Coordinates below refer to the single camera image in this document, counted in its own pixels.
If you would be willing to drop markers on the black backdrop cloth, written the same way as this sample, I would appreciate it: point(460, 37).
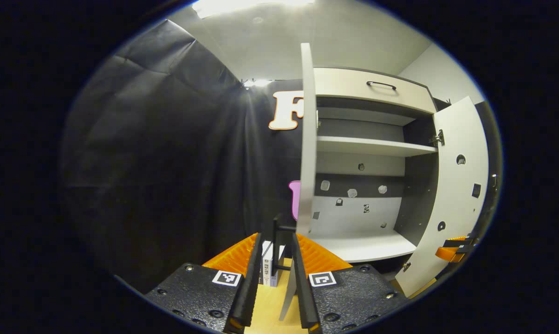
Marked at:
point(168, 162)

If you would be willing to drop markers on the white and purple box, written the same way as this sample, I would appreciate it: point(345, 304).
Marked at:
point(266, 264)

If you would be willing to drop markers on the ceiling light strip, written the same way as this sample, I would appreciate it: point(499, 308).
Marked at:
point(242, 5)

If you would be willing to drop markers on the grey double-door shoe cabinet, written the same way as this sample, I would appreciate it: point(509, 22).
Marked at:
point(419, 195)

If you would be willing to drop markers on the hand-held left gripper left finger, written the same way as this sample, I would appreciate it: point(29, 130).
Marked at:
point(200, 292)

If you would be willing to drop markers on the white cabinet drawer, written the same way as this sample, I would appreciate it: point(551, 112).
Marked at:
point(344, 88)

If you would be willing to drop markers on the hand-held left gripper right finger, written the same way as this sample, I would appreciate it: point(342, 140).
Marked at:
point(354, 292)

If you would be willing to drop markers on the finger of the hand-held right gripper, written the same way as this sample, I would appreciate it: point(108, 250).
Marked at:
point(451, 254)
point(463, 240)

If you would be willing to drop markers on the headphone-sticker shoe cabinet door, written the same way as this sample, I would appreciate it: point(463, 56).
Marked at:
point(456, 195)

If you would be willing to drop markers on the camera-sticker shoe cabinet door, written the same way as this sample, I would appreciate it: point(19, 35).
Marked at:
point(307, 139)

